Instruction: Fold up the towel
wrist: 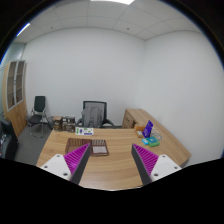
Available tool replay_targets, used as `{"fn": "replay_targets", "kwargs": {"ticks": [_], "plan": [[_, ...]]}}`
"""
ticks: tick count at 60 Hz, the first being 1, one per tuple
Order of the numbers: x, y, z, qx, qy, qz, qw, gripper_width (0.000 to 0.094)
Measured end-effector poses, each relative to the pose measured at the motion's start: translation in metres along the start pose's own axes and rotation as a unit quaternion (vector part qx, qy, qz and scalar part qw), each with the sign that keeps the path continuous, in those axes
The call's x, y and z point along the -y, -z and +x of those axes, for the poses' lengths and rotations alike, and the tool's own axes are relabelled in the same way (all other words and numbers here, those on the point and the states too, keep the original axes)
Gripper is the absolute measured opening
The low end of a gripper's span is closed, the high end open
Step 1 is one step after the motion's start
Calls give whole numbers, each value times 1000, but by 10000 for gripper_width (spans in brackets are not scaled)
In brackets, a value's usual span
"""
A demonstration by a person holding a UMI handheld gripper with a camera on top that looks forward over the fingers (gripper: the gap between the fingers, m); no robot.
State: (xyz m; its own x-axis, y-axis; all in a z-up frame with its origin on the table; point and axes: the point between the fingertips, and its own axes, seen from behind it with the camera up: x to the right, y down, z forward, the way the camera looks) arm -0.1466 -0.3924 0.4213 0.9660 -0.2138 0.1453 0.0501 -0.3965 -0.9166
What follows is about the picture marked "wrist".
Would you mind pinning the wooden glass-door cabinet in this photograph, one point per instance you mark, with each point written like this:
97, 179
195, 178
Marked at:
13, 95

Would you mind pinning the black office chair with backpack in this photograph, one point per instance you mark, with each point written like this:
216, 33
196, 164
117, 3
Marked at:
94, 115

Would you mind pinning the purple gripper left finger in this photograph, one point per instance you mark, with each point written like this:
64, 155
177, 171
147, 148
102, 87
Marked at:
69, 166

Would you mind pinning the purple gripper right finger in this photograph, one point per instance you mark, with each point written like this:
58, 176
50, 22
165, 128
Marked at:
152, 167

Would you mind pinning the purple standing box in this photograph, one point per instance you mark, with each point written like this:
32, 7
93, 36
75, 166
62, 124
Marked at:
147, 130

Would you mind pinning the wooden side desk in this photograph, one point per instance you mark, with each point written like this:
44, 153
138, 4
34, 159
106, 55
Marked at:
133, 117

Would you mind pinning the small orange box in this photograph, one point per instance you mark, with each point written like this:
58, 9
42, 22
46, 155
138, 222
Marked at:
138, 127

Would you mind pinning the teal green box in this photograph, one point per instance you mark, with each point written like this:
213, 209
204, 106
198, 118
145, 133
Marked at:
151, 141

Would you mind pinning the black visitor chair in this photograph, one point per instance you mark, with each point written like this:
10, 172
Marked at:
38, 112

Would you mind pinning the black equipment at left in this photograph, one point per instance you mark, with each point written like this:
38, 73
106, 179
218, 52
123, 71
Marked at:
8, 140

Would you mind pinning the brown cardboard boxes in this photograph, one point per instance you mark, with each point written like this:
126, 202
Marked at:
64, 123

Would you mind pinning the white green label box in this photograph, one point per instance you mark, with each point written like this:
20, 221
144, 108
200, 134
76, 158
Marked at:
84, 131

